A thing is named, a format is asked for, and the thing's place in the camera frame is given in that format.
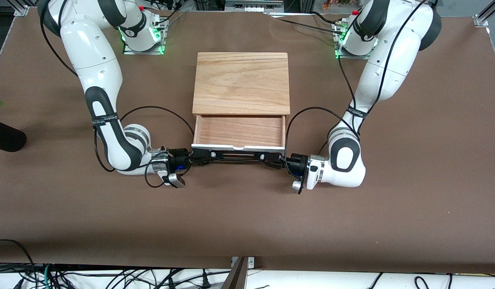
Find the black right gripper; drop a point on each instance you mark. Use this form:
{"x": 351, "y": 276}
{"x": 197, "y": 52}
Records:
{"x": 178, "y": 157}

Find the black cylindrical object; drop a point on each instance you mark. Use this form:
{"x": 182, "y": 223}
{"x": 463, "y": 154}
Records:
{"x": 7, "y": 138}

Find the wooden drawer cabinet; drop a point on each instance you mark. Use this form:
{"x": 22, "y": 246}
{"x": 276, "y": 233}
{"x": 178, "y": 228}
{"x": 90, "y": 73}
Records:
{"x": 241, "y": 82}

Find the brown table cover sheet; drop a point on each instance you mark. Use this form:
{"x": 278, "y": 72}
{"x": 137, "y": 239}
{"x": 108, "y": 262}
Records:
{"x": 247, "y": 216}

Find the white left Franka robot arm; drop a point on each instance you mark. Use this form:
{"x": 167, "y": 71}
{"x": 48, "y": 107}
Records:
{"x": 386, "y": 72}

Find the aluminium extrusion post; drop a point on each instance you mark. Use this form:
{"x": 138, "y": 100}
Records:
{"x": 22, "y": 10}
{"x": 486, "y": 15}

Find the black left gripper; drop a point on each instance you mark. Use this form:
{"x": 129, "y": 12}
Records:
{"x": 298, "y": 163}

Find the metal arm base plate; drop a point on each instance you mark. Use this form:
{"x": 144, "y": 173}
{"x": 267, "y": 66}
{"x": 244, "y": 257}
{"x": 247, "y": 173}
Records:
{"x": 351, "y": 56}
{"x": 129, "y": 50}

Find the aluminium frame rail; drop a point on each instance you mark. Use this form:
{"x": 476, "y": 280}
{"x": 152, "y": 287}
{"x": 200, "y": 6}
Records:
{"x": 253, "y": 5}

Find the dark metal bar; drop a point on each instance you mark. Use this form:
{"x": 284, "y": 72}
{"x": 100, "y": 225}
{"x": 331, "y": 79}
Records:
{"x": 235, "y": 279}

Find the small metal bracket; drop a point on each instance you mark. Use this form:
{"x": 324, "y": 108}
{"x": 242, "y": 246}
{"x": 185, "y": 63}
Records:
{"x": 250, "y": 261}

